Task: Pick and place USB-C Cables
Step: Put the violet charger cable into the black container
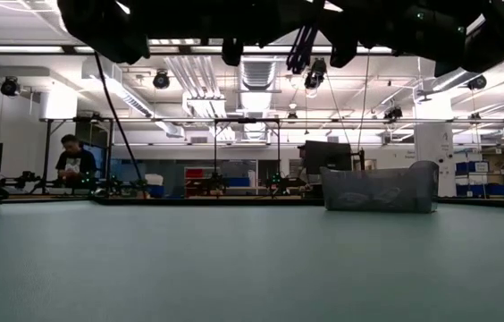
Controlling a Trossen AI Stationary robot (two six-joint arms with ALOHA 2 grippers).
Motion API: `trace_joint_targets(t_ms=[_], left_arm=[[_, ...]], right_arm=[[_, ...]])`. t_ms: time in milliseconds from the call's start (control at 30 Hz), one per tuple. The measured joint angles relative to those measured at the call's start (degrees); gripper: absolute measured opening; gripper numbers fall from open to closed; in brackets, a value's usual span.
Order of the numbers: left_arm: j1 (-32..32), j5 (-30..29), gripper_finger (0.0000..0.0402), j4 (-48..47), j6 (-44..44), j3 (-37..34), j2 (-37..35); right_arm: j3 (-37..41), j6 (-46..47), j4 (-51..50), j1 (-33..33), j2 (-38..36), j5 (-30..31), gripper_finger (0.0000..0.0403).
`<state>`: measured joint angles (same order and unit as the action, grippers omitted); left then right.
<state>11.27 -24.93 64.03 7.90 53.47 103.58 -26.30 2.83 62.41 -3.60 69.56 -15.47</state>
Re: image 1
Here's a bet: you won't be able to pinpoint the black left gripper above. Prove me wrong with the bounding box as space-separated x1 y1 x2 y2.
148 0 324 67

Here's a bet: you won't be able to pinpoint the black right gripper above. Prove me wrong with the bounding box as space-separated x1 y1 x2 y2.
321 0 441 69

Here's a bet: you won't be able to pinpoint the grey translucent plastic bin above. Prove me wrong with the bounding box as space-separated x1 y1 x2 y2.
319 159 441 214

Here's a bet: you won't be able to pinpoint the blue storage bins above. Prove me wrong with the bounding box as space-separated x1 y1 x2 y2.
455 160 504 198

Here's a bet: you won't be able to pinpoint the person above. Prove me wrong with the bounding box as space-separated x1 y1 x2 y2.
54 133 99 189

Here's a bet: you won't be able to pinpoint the green table mat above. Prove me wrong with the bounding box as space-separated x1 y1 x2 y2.
0 199 504 322

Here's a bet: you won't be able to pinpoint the black neighbouring station frame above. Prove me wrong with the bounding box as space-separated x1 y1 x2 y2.
213 117 281 198

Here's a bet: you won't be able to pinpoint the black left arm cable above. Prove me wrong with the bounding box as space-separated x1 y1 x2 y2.
93 51 147 196

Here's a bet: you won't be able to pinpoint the black aluminium table frame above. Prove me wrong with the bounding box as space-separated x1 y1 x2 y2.
0 194 504 210

